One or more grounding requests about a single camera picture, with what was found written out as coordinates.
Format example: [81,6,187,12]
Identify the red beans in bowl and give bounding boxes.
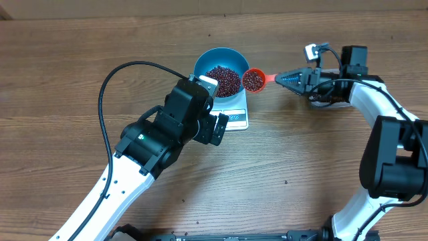
[205,66,241,98]

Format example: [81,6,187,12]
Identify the white kitchen scale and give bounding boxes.
[210,87,249,131]

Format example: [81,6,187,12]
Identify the red beans in scoop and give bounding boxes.
[242,71,264,92]

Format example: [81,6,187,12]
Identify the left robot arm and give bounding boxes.
[52,75,229,240]

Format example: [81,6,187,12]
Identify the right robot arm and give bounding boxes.
[270,44,427,241]

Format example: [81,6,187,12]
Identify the blue bowl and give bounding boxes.
[193,48,249,87]

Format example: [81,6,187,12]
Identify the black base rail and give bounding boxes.
[104,224,338,241]

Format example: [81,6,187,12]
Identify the orange measuring scoop blue handle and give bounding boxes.
[243,68,276,93]

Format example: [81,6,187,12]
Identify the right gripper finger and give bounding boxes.
[276,79,306,94]
[275,68,308,82]

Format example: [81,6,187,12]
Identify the clear plastic container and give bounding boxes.
[310,68,351,109]

